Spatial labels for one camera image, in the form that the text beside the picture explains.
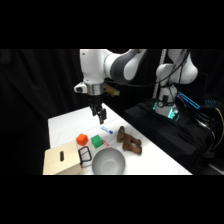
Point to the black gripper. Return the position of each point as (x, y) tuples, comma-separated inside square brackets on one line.
[(96, 100)]

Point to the brown toy deer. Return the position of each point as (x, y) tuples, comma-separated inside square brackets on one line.
[(128, 141)]

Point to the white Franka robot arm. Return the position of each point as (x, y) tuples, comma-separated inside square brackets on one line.
[(94, 63)]

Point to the grey bowl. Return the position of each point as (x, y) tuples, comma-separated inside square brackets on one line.
[(108, 162)]

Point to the blue and white marker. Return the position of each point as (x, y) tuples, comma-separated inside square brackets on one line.
[(106, 129)]

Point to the green block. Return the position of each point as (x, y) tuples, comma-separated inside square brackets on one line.
[(97, 141)]

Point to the orange block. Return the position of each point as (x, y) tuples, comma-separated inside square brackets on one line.
[(82, 139)]

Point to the small red and white item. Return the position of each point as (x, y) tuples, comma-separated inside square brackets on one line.
[(106, 143)]

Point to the light wooden box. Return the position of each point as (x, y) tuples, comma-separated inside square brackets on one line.
[(61, 160)]

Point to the black robot stand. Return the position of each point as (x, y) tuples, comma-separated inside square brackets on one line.
[(163, 136)]

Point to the black curtain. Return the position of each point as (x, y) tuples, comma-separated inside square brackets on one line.
[(33, 86)]

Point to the blue lit bar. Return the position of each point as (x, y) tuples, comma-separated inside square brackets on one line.
[(188, 100)]

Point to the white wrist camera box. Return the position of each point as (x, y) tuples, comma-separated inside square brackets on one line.
[(80, 87)]

